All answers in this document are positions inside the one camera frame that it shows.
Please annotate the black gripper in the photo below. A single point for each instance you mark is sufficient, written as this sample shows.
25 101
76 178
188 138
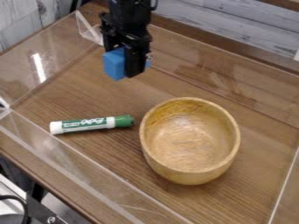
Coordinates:
124 22

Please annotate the blue block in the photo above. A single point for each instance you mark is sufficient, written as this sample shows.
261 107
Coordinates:
113 63

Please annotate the green and white marker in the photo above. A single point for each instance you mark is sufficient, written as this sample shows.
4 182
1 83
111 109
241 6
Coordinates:
99 123

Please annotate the brown wooden bowl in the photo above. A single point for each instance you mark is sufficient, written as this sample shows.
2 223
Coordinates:
189 139

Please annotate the clear acrylic tray wall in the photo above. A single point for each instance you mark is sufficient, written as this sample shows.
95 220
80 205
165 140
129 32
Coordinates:
52 81

